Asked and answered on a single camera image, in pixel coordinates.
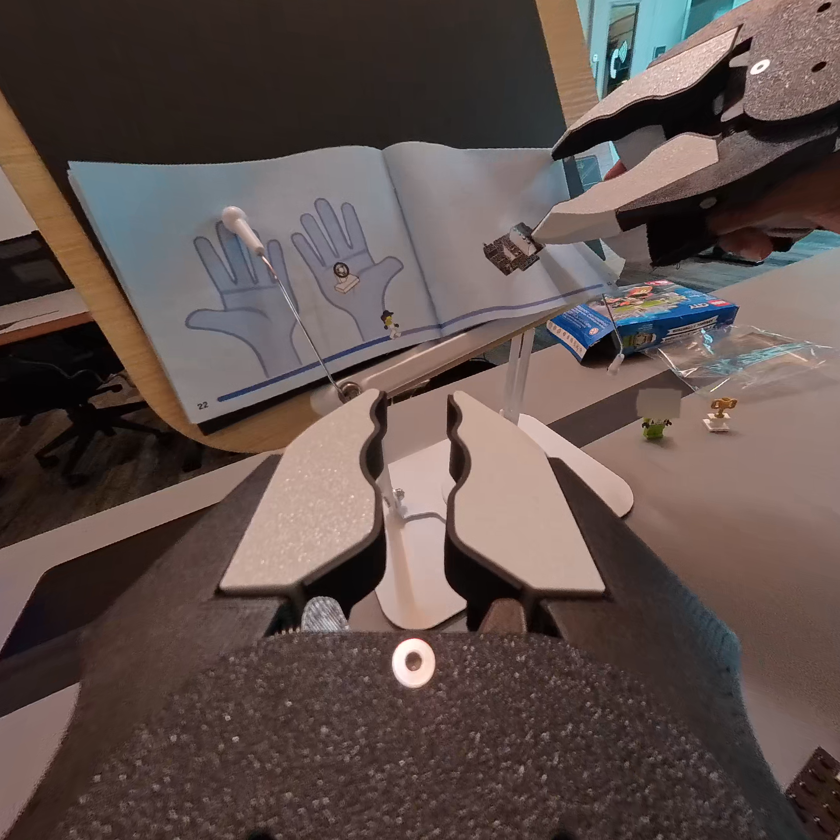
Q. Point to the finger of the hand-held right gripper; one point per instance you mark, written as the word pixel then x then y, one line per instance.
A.
pixel 656 92
pixel 630 197

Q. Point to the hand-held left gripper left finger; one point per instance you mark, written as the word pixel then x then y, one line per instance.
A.
pixel 309 512

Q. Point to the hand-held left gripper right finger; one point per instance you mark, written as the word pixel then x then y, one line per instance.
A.
pixel 519 512

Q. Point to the white book stand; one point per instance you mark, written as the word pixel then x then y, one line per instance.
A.
pixel 597 479

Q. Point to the instruction booklet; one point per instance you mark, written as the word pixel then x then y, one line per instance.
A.
pixel 446 223

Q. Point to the orange white lego car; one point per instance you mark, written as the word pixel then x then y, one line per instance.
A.
pixel 820 801

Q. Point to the blue cardboard box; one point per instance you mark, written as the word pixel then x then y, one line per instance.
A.
pixel 656 315

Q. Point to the green minifigure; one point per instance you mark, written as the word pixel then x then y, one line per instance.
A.
pixel 656 428

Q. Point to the clear plastic bag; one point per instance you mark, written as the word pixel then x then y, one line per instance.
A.
pixel 748 355

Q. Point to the small gold trophy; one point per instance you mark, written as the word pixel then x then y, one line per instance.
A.
pixel 719 418

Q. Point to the black office chair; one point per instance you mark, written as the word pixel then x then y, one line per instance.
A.
pixel 79 394

